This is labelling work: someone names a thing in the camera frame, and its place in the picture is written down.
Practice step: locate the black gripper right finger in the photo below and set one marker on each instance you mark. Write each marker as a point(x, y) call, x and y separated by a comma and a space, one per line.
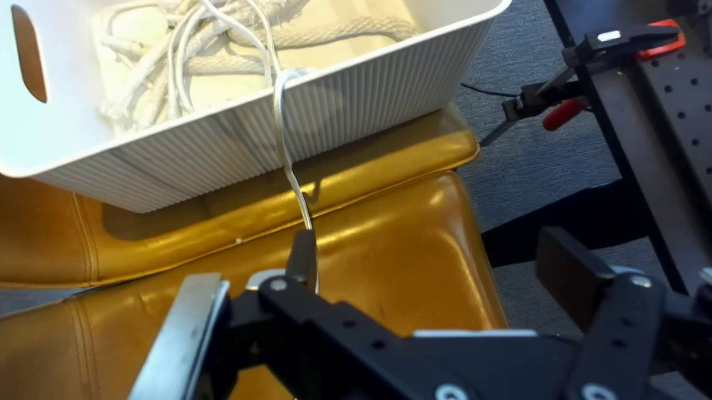
point(624, 335)

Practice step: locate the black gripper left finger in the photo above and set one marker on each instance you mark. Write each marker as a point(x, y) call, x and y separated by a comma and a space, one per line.
point(325, 348)

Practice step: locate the white ribbed plastic basket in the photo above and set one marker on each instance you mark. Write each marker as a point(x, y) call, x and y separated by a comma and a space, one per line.
point(356, 102)

